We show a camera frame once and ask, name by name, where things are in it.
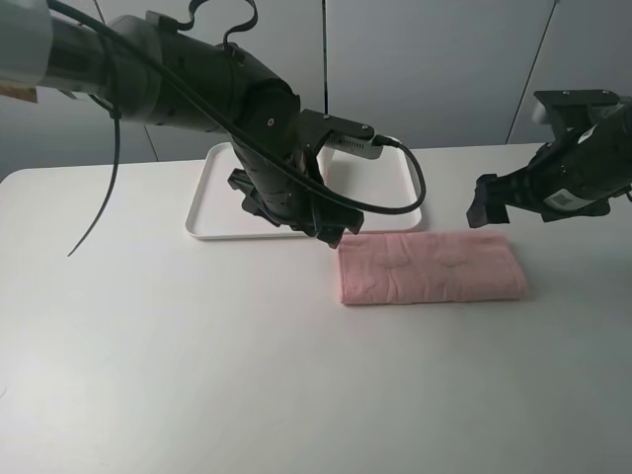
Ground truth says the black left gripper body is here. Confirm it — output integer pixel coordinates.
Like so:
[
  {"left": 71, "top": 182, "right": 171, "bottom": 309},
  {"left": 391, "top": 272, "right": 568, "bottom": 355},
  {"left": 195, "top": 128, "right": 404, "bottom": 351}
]
[{"left": 228, "top": 169, "right": 364, "bottom": 237}]

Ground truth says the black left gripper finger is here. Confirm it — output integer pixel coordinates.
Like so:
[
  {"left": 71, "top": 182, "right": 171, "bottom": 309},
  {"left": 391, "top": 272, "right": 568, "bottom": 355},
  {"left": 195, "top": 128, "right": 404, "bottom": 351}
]
[{"left": 316, "top": 225, "right": 360, "bottom": 249}]

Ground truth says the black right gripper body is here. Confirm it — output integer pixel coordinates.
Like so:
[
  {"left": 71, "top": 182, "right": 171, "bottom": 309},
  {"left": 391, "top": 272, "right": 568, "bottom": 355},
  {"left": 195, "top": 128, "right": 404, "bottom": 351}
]
[{"left": 498, "top": 122, "right": 631, "bottom": 221}]

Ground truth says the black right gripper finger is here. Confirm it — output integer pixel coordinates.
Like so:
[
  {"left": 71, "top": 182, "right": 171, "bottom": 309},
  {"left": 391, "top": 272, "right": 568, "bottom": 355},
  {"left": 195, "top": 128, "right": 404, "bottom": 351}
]
[{"left": 466, "top": 174, "right": 510, "bottom": 229}]

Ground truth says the pink towel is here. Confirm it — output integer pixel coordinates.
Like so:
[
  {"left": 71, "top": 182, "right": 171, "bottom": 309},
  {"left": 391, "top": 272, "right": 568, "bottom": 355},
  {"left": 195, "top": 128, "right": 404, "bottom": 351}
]
[{"left": 337, "top": 231, "right": 527, "bottom": 306}]

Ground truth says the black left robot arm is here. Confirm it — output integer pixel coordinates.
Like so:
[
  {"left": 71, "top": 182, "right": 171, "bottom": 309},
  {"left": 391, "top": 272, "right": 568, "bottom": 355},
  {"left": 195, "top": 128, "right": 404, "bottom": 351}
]
[{"left": 1, "top": 1, "right": 364, "bottom": 247}]

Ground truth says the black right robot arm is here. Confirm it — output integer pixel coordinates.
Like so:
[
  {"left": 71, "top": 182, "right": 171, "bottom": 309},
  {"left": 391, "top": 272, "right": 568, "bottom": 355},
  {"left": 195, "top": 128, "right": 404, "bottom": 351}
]
[{"left": 466, "top": 89, "right": 631, "bottom": 228}]

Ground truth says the white plastic tray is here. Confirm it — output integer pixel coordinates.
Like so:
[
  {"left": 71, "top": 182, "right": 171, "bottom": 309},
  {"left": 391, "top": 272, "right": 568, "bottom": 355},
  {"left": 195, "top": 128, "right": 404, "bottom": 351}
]
[{"left": 185, "top": 142, "right": 417, "bottom": 241}]

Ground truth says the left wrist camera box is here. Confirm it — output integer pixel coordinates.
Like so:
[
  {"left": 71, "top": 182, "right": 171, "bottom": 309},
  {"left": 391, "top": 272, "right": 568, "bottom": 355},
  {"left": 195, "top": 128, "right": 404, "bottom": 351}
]
[{"left": 298, "top": 109, "right": 382, "bottom": 160}]

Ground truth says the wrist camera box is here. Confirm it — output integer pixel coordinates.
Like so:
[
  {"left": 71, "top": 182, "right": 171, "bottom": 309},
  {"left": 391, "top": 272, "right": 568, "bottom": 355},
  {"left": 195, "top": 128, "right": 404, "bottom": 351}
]
[
  {"left": 532, "top": 89, "right": 631, "bottom": 140},
  {"left": 298, "top": 109, "right": 382, "bottom": 160}
]

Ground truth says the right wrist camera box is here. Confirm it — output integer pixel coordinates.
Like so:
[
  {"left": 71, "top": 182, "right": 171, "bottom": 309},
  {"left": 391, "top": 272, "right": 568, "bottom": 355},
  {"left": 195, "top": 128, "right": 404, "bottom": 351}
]
[{"left": 532, "top": 89, "right": 631, "bottom": 140}]

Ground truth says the black left camera cable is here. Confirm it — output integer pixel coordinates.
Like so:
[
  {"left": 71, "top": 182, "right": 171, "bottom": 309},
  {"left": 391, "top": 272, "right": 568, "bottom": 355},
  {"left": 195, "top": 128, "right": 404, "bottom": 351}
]
[{"left": 305, "top": 135, "right": 428, "bottom": 216}]

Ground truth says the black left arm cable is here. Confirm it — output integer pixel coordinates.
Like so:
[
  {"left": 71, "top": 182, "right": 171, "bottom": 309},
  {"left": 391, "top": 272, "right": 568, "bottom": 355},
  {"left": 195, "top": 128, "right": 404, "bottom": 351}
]
[{"left": 46, "top": 0, "right": 322, "bottom": 258}]

